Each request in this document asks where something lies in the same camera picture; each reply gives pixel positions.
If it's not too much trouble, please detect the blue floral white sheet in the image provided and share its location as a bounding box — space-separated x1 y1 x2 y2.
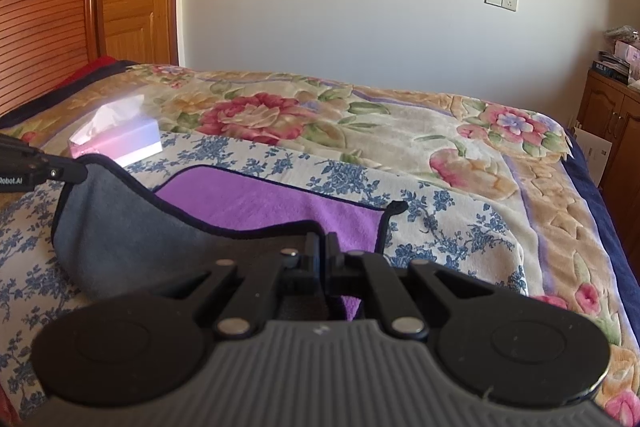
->
0 131 532 427

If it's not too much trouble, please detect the white tissue box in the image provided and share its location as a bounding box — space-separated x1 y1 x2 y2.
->
68 94 164 168

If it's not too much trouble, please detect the white flat board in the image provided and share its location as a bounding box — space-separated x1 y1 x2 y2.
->
570 124 614 188

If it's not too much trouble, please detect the purple and grey towel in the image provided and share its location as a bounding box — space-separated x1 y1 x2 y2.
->
50 154 409 324

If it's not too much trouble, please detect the pink box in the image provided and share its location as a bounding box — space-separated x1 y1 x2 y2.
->
613 39 640 80

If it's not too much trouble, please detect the red cloth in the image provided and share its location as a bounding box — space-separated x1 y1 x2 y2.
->
49 55 117 108

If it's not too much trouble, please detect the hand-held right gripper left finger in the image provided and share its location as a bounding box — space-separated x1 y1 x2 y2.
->
164 231 324 341

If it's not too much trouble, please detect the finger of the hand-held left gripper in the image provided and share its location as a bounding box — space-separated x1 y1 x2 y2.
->
36 153 87 184

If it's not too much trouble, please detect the wooden headboard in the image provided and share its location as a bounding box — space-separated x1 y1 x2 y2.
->
0 0 103 118

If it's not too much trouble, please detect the floral plush blanket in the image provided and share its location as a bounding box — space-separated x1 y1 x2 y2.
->
0 61 640 427

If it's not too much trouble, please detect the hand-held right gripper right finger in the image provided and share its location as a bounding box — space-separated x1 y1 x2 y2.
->
326 231 497 344

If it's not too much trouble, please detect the dark cluttered bundle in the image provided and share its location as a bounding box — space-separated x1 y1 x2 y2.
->
603 25 640 46

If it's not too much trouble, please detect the wooden cabinet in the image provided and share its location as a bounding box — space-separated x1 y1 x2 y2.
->
575 69 640 224

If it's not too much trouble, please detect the stack of books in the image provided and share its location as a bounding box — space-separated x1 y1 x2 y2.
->
591 51 635 86

